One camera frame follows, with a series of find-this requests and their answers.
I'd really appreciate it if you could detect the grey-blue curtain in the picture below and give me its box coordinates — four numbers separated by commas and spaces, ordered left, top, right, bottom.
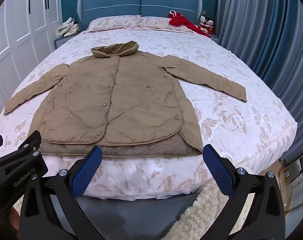
214, 0, 303, 165

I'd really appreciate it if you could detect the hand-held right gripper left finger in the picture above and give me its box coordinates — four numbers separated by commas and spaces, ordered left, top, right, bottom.
19, 146, 122, 240

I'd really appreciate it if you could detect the cream shaggy rug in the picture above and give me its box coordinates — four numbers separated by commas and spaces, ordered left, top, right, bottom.
169, 177, 235, 240

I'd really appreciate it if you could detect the red garment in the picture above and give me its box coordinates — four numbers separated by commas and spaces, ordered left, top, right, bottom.
168, 10, 209, 37

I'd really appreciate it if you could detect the floral pillow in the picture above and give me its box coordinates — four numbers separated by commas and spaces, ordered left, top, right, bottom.
88, 15, 142, 33
138, 16, 199, 33

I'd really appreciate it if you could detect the bed with floral cover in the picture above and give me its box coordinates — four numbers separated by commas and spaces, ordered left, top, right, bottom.
0, 27, 298, 202

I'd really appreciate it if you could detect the folded cream cloth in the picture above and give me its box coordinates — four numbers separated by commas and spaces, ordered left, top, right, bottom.
56, 17, 81, 38

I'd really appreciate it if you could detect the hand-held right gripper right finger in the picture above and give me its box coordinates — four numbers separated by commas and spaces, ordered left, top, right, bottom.
203, 144, 287, 240

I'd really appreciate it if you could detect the blue padded headboard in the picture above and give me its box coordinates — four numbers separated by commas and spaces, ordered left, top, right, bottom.
74, 0, 207, 240

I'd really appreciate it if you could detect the khaki quilted jacket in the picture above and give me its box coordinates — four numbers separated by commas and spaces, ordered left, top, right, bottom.
3, 41, 247, 158

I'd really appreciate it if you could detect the grey box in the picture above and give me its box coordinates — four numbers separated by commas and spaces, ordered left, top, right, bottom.
286, 161, 303, 184

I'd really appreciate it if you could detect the white wardrobe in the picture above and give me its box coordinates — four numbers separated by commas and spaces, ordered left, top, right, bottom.
0, 0, 63, 103

